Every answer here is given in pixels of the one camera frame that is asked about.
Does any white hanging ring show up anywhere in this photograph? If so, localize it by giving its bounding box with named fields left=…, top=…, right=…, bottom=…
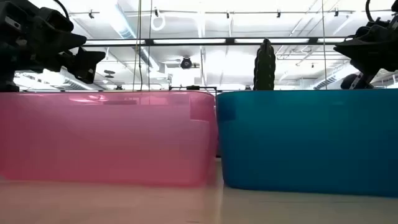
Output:
left=150, top=14, right=167, bottom=32

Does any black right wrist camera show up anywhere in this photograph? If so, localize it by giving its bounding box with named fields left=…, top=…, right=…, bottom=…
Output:
left=354, top=6, right=398, bottom=40

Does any round black ceiling device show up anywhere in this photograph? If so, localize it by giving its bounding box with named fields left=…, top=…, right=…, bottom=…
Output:
left=180, top=56, right=194, bottom=70

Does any black left camera cable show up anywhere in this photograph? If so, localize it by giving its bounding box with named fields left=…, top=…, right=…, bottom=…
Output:
left=53, top=0, right=70, bottom=20

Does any blue plastic bin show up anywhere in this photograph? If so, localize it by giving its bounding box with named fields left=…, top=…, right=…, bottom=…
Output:
left=215, top=88, right=398, bottom=198

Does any silver ventilation duct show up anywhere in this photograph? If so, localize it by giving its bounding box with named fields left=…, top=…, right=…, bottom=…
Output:
left=14, top=68, right=105, bottom=91
left=313, top=62, right=354, bottom=90

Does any pink translucent plastic bin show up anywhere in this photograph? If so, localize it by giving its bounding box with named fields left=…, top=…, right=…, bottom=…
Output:
left=0, top=90, right=218, bottom=188

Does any black frame crossbar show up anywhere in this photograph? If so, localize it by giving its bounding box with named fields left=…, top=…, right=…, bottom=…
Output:
left=82, top=37, right=354, bottom=48

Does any green cactus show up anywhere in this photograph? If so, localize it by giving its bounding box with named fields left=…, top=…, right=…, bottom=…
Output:
left=253, top=38, right=277, bottom=91

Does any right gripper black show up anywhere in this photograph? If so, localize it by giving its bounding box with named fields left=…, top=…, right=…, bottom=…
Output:
left=333, top=25, right=398, bottom=90

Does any black camera cable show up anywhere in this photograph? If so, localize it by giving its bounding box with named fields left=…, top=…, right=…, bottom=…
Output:
left=53, top=0, right=70, bottom=20
left=364, top=0, right=376, bottom=23

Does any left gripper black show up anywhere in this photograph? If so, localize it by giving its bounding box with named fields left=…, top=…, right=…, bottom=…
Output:
left=0, top=0, right=107, bottom=85

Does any black background desk frame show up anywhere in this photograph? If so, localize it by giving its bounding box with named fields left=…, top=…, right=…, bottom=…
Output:
left=169, top=85, right=218, bottom=96

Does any thin hanging cable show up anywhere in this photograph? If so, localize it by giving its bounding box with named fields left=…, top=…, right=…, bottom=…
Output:
left=147, top=0, right=154, bottom=91
left=321, top=0, right=327, bottom=90
left=132, top=0, right=144, bottom=91

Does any black right camera cable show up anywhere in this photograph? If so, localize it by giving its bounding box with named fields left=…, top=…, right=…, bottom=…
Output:
left=364, top=0, right=376, bottom=23

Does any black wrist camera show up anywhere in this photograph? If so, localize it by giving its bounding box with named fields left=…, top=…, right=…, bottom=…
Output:
left=39, top=7, right=75, bottom=32
left=354, top=6, right=398, bottom=40

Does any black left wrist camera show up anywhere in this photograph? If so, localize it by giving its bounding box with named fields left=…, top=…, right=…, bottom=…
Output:
left=39, top=7, right=75, bottom=32

